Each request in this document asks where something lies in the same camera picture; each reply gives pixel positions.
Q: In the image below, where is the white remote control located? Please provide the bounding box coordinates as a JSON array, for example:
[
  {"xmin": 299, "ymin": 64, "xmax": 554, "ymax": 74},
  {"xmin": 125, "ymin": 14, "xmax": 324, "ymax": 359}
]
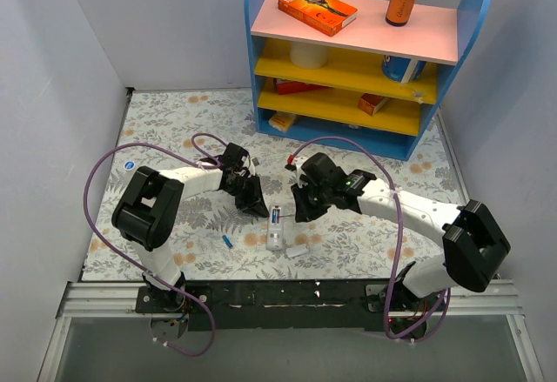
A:
[{"xmin": 265, "ymin": 205, "xmax": 284, "ymax": 251}]

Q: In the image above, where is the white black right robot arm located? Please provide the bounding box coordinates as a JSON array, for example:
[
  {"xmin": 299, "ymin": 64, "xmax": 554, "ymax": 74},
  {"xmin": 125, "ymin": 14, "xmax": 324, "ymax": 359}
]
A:
[{"xmin": 286, "ymin": 152, "xmax": 511, "ymax": 311}]

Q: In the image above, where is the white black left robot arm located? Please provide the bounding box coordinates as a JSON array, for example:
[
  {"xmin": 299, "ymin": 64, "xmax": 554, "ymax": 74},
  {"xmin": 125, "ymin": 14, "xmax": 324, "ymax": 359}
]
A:
[{"xmin": 111, "ymin": 143, "xmax": 269, "ymax": 312}]

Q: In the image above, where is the yellow red packet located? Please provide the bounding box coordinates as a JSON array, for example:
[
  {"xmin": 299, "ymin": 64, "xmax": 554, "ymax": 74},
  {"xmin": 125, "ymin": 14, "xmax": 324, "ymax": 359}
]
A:
[{"xmin": 268, "ymin": 111, "xmax": 299, "ymax": 133}]

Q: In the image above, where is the floral patterned table mat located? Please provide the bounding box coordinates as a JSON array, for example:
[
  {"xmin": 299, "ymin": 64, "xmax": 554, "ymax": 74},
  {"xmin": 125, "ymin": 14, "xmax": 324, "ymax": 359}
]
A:
[{"xmin": 80, "ymin": 89, "xmax": 467, "ymax": 281}]

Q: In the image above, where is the red box on shelf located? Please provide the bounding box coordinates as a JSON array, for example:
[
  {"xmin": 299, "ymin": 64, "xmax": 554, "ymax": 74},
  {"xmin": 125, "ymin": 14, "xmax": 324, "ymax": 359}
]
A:
[{"xmin": 273, "ymin": 78, "xmax": 327, "ymax": 95}]

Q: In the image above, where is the orange box on shelf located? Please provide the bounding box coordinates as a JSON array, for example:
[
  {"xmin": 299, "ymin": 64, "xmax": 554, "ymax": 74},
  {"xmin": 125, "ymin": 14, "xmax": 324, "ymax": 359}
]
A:
[{"xmin": 358, "ymin": 93, "xmax": 391, "ymax": 117}]

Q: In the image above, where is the clear bottle blue cap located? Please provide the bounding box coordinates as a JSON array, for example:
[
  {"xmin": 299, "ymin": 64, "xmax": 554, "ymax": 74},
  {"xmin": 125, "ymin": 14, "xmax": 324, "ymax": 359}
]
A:
[{"xmin": 124, "ymin": 161, "xmax": 136, "ymax": 172}]

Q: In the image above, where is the blue wooden shelf unit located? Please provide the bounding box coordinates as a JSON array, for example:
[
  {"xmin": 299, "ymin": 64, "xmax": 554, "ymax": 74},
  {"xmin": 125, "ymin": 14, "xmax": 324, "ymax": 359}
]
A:
[{"xmin": 244, "ymin": 0, "xmax": 491, "ymax": 160}]

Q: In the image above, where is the blue white can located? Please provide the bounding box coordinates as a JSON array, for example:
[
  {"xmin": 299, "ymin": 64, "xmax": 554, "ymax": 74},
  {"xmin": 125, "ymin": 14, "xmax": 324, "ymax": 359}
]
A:
[{"xmin": 381, "ymin": 55, "xmax": 426, "ymax": 84}]

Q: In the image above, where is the orange razor box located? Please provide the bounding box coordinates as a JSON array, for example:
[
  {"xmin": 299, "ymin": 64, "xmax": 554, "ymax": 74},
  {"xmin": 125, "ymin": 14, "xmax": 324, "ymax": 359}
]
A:
[{"xmin": 278, "ymin": 0, "xmax": 358, "ymax": 37}]

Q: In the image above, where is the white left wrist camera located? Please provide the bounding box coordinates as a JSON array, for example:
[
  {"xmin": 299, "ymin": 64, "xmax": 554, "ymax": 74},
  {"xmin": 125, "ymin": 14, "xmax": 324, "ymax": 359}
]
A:
[{"xmin": 248, "ymin": 157, "xmax": 259, "ymax": 173}]

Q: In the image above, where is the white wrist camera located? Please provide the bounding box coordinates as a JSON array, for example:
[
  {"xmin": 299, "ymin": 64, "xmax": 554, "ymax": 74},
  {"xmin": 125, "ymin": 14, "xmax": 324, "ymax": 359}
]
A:
[
  {"xmin": 285, "ymin": 155, "xmax": 308, "ymax": 187},
  {"xmin": 248, "ymin": 157, "xmax": 259, "ymax": 173}
]

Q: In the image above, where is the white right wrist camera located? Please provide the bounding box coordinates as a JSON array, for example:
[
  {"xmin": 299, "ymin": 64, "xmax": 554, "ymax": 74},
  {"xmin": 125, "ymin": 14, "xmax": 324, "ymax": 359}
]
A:
[{"xmin": 285, "ymin": 155, "xmax": 308, "ymax": 187}]

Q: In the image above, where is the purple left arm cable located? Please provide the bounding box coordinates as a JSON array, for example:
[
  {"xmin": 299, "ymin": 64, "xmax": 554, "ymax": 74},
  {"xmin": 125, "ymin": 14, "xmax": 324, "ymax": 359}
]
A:
[{"xmin": 83, "ymin": 133, "xmax": 227, "ymax": 358}]

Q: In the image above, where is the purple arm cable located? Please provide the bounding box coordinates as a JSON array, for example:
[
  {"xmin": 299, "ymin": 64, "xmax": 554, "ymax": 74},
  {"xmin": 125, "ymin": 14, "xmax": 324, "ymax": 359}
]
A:
[
  {"xmin": 289, "ymin": 136, "xmax": 452, "ymax": 340},
  {"xmin": 83, "ymin": 133, "xmax": 227, "ymax": 358}
]

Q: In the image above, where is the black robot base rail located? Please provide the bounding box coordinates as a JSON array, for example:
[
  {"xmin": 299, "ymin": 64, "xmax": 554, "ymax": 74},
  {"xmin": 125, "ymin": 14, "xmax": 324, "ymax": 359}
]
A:
[{"xmin": 135, "ymin": 278, "xmax": 440, "ymax": 333}]

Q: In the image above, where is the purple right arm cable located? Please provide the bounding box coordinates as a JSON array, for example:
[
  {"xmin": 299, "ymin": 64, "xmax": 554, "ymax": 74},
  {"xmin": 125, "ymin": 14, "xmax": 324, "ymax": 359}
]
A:
[{"xmin": 289, "ymin": 136, "xmax": 452, "ymax": 340}]

